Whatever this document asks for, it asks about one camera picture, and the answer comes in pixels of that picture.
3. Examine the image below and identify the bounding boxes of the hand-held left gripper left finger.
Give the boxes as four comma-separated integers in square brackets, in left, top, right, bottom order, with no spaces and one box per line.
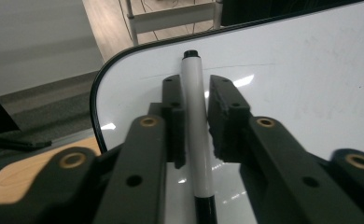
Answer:
[148,74,187,170]

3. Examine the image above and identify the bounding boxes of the dark curtain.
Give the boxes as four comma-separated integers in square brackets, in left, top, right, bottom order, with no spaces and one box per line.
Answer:
[221,0,364,28]

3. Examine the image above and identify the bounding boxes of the black floor cables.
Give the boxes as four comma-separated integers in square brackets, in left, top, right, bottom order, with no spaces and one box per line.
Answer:
[118,0,135,42]

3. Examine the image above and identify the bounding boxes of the white whiteboard with black rim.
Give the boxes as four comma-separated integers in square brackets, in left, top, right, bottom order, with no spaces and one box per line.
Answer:
[89,0,364,224]

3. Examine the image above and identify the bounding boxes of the white marker pen black cap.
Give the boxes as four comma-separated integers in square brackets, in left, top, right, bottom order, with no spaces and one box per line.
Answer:
[181,49,218,224]

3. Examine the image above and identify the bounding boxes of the wooden table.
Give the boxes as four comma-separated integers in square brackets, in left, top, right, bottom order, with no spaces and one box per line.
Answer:
[0,135,103,217]

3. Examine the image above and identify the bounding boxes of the white desk frame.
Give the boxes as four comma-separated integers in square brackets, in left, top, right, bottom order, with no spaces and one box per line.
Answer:
[125,0,224,47]

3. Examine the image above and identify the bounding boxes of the white cabinet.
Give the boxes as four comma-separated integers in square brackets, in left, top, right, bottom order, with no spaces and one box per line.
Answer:
[0,0,105,98]

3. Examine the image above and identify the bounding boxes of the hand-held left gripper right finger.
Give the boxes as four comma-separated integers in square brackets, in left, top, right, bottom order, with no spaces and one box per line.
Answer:
[207,74,255,164]

